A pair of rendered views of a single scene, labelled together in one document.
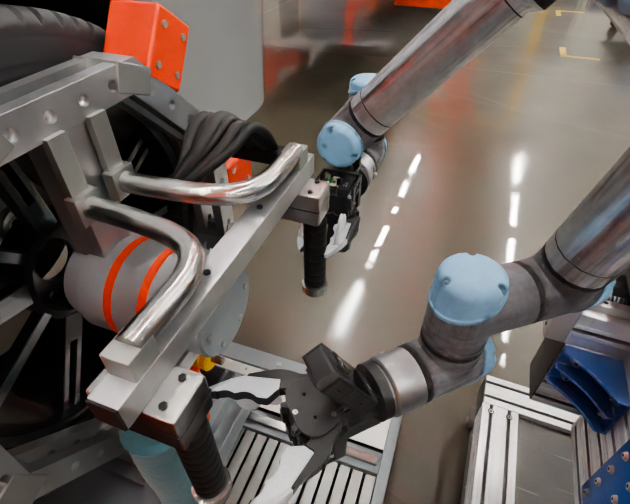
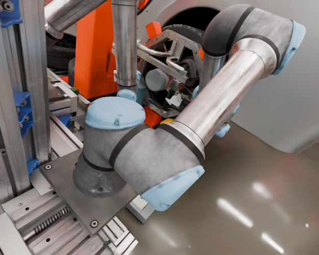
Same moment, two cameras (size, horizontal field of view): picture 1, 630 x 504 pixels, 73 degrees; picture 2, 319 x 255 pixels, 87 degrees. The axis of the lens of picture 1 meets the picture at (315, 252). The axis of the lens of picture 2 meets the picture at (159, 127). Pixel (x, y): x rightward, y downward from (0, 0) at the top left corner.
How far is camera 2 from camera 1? 1.04 m
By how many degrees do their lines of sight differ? 69
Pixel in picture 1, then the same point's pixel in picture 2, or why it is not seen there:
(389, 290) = not seen: outside the picture
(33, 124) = (174, 37)
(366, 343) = (177, 227)
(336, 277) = (220, 234)
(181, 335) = (138, 51)
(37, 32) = (198, 37)
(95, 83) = (187, 41)
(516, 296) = not seen: hidden behind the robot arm
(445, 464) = not seen: hidden behind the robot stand
